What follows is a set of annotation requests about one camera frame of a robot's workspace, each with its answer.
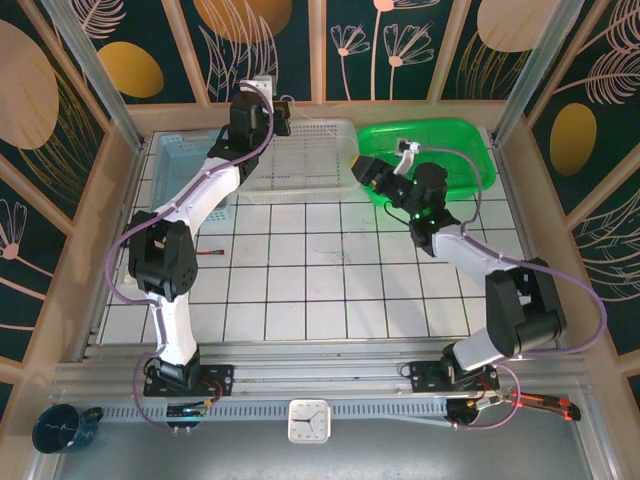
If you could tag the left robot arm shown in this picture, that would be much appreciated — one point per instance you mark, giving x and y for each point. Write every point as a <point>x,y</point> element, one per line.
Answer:
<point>170,325</point>

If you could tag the white plastic basket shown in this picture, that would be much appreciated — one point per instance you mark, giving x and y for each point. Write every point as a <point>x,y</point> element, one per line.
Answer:
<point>310,170</point>

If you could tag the green plastic basket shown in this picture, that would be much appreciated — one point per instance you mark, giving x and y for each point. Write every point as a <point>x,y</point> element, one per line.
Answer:
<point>450,135</point>

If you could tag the light blue plastic basket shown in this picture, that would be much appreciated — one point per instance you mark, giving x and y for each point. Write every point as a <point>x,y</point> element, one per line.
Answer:
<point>167,165</point>

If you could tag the small black controller board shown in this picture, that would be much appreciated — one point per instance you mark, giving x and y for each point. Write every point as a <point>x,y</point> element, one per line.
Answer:
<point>186,410</point>
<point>462,412</point>

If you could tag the orange black utility knife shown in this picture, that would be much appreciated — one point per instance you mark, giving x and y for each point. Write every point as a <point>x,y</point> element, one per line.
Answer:
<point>547,402</point>

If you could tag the white square clock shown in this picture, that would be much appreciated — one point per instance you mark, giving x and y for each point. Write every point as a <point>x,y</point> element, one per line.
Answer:
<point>309,421</point>

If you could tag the dark blue mug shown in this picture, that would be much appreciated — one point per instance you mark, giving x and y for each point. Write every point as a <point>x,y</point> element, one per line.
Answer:
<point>57,430</point>

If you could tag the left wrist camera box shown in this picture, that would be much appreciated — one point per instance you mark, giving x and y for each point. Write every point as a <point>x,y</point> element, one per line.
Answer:
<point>262,85</point>

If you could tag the aluminium table side rail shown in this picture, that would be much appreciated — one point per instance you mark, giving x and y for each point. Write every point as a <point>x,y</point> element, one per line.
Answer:
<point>131,190</point>
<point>514,200</point>

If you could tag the aluminium corner post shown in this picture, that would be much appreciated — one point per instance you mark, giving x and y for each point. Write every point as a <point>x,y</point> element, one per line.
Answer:
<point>95,70</point>
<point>532,70</point>

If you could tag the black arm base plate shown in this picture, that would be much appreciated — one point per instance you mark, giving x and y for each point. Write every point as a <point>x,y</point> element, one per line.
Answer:
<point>220,377</point>
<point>425,375</point>

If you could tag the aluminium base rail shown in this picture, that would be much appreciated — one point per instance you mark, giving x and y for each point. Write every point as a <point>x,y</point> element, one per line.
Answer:
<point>325,372</point>

